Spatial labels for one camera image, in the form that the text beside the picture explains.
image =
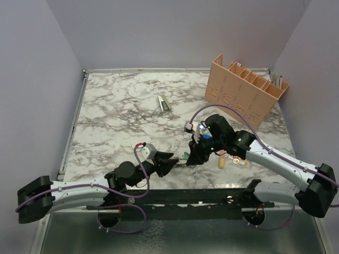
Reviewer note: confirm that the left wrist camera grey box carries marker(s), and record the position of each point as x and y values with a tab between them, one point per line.
148	151

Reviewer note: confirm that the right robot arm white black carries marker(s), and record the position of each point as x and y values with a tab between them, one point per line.
311	187

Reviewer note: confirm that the aluminium table frame rail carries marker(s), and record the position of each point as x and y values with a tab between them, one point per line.
69	142

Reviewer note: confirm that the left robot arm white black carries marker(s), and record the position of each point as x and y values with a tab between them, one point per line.
43	196

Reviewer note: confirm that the pens behind organizer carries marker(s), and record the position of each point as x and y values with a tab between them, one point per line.
276	80

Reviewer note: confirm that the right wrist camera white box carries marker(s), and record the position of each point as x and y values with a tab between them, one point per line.
195	129

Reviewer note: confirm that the green key tag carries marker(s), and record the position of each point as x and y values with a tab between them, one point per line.
186	156

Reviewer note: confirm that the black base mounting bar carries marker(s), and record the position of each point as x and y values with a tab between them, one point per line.
184	204

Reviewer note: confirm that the yellow pink marker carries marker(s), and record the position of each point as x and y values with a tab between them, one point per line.
221	160

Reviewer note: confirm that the beige stapler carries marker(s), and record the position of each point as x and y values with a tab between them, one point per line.
164	104

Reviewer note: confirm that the peach compartment organizer box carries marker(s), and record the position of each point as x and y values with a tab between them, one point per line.
243	90

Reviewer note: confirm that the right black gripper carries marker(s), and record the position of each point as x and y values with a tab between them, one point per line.
197	155

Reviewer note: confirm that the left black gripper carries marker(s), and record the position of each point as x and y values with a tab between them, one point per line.
162	167

